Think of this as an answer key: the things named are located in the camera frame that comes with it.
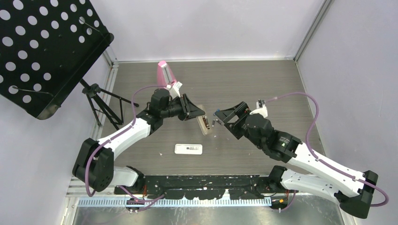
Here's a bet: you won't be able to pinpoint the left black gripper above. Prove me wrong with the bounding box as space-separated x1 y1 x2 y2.
161 94 204 121

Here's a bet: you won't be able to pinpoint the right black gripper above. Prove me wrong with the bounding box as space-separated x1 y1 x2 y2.
215 102 264 150

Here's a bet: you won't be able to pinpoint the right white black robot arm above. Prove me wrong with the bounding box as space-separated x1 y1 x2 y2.
214 102 378 219

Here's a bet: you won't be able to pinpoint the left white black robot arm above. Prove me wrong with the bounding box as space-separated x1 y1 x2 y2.
72 89 206 194

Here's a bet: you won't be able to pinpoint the white remote control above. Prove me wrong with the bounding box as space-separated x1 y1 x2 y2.
174 144 203 155

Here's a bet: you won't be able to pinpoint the pink metronome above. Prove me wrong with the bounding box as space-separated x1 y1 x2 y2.
157 60 177 90

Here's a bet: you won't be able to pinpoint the black tripod stand legs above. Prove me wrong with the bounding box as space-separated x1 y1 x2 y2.
80 79 139 130

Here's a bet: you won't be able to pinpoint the black perforated music stand desk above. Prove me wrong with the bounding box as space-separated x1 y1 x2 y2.
0 0 114 120

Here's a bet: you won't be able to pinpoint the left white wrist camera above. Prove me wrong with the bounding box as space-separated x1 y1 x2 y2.
166 82 183 99

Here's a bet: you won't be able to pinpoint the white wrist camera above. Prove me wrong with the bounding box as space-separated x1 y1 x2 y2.
166 82 183 99
254 99 268 118

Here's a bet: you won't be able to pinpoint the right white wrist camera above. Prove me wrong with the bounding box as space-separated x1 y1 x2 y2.
254 99 268 118

